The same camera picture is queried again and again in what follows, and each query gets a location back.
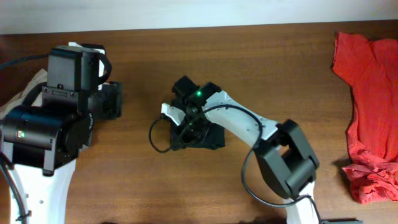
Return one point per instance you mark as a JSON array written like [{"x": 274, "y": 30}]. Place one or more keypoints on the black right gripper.
[{"x": 185, "y": 132}]

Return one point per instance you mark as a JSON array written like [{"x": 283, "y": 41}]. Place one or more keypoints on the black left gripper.
[{"x": 109, "y": 100}]

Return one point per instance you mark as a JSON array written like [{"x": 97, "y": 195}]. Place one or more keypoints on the dark green t-shirt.
[{"x": 202, "y": 135}]

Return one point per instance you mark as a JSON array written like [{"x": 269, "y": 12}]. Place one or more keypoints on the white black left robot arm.
[{"x": 46, "y": 127}]

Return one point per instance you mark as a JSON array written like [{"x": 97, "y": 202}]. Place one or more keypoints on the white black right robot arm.
[{"x": 287, "y": 162}]

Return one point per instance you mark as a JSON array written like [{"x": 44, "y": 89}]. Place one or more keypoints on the beige folded trousers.
[{"x": 39, "y": 77}]

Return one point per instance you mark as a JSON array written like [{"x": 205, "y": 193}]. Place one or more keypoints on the red t-shirt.
[{"x": 369, "y": 67}]

